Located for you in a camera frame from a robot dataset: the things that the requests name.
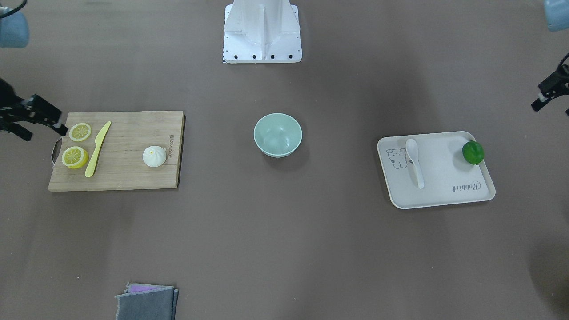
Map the metal cutting board handle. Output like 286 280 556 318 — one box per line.
51 136 63 167

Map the yellow plastic knife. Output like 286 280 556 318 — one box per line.
84 121 112 178

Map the upper lemon slice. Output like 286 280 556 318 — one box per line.
68 122 93 142

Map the white ceramic spoon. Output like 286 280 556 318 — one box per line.
405 139 425 190

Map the folded grey cloth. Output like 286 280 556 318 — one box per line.
115 282 179 320

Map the beige rabbit tray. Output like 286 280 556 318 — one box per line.
377 131 496 209

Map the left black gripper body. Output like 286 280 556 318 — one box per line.
549 65 569 95

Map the mint green bowl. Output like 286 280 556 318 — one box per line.
253 113 303 158

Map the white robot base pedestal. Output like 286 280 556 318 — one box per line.
222 0 303 64

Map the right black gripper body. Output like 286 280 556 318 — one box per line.
0 79 30 133

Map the green lime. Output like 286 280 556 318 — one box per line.
462 140 485 165

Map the bamboo cutting board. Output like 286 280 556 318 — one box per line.
48 111 185 191

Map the lower lemon half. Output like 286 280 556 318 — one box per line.
61 146 89 169

